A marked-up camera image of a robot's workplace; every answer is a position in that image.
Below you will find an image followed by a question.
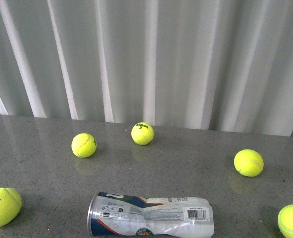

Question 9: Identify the white blue tennis ball can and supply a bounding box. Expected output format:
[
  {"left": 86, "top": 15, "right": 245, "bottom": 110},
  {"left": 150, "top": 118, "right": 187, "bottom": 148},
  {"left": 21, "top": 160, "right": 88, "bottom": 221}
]
[{"left": 87, "top": 192, "right": 215, "bottom": 238}]

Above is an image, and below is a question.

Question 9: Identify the tennis ball Wilson 3 print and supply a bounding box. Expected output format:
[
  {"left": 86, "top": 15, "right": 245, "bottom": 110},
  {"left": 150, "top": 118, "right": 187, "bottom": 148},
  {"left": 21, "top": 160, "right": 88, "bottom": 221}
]
[{"left": 131, "top": 122, "right": 154, "bottom": 145}]

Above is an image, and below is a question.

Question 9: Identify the tennis ball with seam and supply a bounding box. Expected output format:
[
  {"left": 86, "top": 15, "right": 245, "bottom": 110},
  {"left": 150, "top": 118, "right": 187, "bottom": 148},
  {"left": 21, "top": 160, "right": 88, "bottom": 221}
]
[{"left": 71, "top": 133, "right": 97, "bottom": 158}]

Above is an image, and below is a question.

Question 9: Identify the plain tennis ball right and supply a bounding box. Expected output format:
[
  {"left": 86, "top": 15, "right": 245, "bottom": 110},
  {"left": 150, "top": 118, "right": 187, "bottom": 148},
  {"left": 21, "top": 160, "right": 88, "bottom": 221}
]
[{"left": 234, "top": 149, "right": 264, "bottom": 177}]

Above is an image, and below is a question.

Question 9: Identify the tennis ball far left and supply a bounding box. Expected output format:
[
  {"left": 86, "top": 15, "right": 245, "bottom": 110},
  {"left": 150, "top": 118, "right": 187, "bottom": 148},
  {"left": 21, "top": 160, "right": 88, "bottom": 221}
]
[{"left": 0, "top": 188, "right": 22, "bottom": 227}]

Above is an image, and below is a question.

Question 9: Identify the tennis ball Roland Garros print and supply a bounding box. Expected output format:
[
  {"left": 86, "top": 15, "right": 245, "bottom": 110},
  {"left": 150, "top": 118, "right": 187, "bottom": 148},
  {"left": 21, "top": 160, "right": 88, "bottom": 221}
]
[{"left": 278, "top": 204, "right": 293, "bottom": 238}]

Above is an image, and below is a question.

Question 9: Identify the white pleated curtain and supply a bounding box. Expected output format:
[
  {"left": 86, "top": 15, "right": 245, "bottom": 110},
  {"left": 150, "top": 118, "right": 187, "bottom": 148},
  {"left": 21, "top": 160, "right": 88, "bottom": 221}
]
[{"left": 0, "top": 0, "right": 293, "bottom": 136}]

